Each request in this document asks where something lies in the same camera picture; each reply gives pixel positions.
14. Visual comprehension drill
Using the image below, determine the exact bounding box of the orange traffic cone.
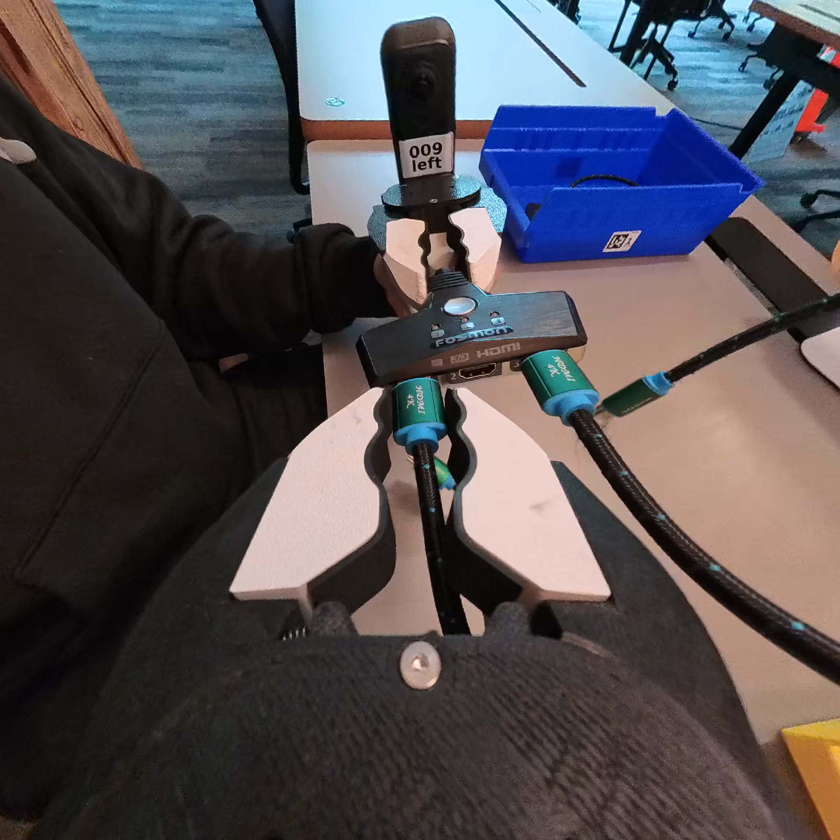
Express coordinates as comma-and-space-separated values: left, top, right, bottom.
801, 85, 834, 132

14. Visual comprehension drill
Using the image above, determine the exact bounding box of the white desk wood edge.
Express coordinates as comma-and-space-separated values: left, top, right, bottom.
295, 0, 677, 142

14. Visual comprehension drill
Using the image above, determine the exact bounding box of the person's torso black sweatshirt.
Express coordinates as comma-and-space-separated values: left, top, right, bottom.
0, 72, 329, 756

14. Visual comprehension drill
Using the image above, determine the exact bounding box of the wooden document stand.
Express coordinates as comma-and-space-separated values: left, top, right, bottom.
802, 239, 840, 389

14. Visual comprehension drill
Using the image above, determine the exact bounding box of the yellow plastic bin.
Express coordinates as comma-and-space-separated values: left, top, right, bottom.
781, 722, 840, 840

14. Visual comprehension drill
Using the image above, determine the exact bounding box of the wood edge background desk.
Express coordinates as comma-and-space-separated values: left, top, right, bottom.
728, 0, 840, 161

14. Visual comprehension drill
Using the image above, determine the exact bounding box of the person's left hand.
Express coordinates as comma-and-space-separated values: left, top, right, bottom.
373, 251, 417, 319

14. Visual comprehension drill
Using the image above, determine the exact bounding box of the black HDMI switch box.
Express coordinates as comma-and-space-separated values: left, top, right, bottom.
356, 269, 589, 388

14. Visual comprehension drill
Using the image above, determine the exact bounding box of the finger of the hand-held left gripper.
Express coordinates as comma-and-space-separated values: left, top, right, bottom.
448, 209, 505, 288
383, 220, 436, 311

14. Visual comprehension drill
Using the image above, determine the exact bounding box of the black desk grommet strip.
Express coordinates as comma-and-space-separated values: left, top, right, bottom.
705, 217, 840, 342

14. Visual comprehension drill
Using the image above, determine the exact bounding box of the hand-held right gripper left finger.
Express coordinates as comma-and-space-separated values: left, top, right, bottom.
228, 387, 398, 611

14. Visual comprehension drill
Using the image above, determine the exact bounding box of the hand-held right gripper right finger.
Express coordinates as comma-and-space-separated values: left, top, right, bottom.
445, 388, 613, 619

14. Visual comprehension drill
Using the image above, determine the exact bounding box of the blue plastic bin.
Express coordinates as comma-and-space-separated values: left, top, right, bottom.
479, 105, 765, 263

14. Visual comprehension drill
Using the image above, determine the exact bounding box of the black braided HDMI cable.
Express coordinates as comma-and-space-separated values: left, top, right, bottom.
392, 377, 472, 636
521, 295, 840, 667

